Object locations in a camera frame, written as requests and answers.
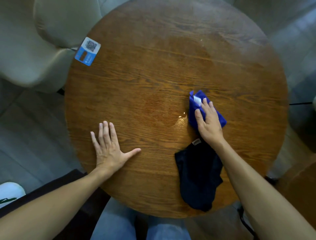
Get person's right hand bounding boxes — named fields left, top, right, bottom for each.
left=195, top=98, right=225, bottom=149

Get person's left hand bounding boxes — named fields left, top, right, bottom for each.
left=90, top=121, right=142, bottom=175

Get blue cleaning cloth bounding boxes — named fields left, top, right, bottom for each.
left=188, top=90, right=227, bottom=132

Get person's right forearm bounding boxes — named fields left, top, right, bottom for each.
left=212, top=139, right=316, bottom=240

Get person's left forearm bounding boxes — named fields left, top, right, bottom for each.
left=0, top=166, right=116, bottom=240

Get dark navy cloth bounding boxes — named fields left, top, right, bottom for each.
left=174, top=138, right=224, bottom=212

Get person's blue jeans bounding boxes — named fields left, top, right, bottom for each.
left=90, top=197, right=192, bottom=240

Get blue and white code card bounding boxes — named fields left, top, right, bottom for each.
left=74, top=37, right=102, bottom=67

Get white shoe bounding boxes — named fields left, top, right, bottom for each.
left=0, top=182, right=26, bottom=210

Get beige upholstered armchair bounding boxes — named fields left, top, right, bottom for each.
left=0, top=0, right=102, bottom=93

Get black cable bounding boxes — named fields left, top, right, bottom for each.
left=237, top=206, right=258, bottom=239

